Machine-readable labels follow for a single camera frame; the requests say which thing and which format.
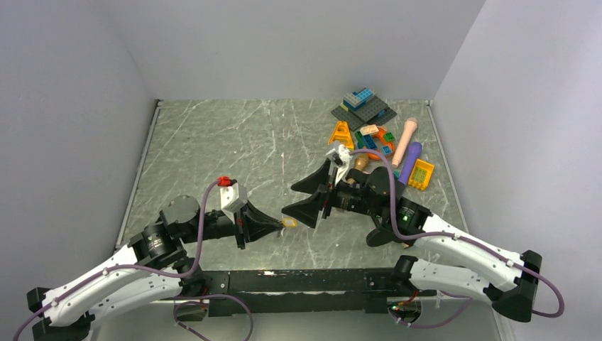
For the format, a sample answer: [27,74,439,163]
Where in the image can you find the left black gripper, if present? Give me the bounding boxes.
[181,198,284,249]

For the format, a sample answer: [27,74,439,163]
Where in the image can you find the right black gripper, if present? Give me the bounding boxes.
[282,157,386,227]

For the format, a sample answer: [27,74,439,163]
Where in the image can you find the yellow key tag with keyring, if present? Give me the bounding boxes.
[278,217,298,237]

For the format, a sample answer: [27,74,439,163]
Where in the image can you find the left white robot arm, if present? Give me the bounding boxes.
[27,195,285,340]

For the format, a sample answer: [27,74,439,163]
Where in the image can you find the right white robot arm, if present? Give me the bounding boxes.
[282,160,542,323]

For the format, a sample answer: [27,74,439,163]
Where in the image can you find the gold toy microphone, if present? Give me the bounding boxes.
[346,153,370,184]

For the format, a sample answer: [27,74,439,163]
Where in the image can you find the orange triangular toy block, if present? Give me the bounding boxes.
[328,121,354,151]

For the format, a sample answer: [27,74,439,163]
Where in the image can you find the black microphone stand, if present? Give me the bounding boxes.
[366,215,414,248]

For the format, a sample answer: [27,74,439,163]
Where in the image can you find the blue grey lego stack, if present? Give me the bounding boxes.
[341,88,377,111]

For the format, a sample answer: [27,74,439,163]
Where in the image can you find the dark grey lego baseplate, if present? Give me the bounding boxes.
[331,97,398,131]

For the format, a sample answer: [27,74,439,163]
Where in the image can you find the yellow window toy block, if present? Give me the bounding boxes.
[408,159,434,191]

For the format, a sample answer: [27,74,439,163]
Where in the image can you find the purple toy microphone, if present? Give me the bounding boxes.
[398,141,422,185]

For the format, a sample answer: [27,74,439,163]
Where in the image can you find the pink toy microphone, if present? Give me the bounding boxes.
[391,117,418,168]

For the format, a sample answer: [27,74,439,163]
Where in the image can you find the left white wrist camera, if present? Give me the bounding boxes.
[217,176,248,223]

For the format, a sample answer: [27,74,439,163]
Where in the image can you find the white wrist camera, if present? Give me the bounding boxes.
[326,141,353,185]
[217,176,248,223]

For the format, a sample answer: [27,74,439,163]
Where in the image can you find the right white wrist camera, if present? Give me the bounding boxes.
[326,141,353,185]

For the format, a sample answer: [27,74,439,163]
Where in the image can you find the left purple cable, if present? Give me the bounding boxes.
[13,180,222,341]

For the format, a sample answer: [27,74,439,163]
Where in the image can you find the purple cable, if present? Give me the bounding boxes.
[350,148,565,318]
[13,180,222,341]

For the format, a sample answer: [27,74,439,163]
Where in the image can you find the orange ring toy with bricks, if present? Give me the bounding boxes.
[354,124,395,158]

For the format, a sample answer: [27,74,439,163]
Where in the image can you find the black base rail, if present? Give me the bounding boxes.
[178,268,436,317]

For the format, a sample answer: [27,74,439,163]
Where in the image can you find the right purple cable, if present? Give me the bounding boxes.
[350,148,565,318]

